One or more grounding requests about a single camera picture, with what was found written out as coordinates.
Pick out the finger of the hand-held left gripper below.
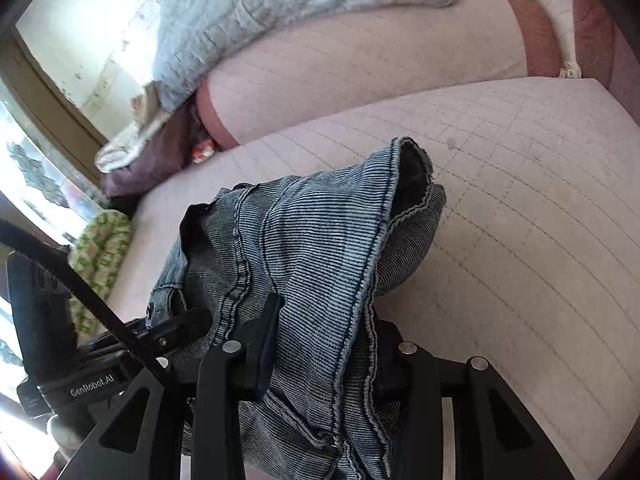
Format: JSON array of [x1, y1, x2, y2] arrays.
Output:
[[125, 306, 214, 357]]

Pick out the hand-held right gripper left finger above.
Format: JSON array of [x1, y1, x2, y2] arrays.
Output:
[[60, 292, 286, 480]]

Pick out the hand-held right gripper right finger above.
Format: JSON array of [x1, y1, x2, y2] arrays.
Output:
[[392, 341, 576, 480]]

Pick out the blue denim pants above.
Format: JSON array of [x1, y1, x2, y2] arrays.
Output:
[[150, 136, 446, 480]]

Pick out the green patterned cushion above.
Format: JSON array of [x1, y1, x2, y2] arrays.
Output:
[[67, 210, 133, 337]]

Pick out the window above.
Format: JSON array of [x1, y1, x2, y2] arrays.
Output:
[[0, 25, 112, 411]]

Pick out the dark purple cloth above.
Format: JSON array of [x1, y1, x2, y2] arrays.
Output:
[[102, 110, 212, 199]]

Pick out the red and white small object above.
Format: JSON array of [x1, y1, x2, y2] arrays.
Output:
[[191, 139, 217, 164]]

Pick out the white crumpled cloth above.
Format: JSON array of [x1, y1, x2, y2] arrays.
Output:
[[95, 85, 172, 173]]

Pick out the pink bolster cushion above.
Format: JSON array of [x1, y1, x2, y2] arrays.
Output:
[[195, 0, 563, 150]]

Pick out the light blue quilted blanket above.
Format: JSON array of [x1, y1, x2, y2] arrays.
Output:
[[150, 0, 456, 116]]

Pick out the dark pink sofa back cushion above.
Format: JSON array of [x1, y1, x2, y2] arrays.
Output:
[[572, 0, 640, 126]]

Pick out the black braided cable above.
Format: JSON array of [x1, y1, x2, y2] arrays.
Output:
[[0, 219, 173, 387]]

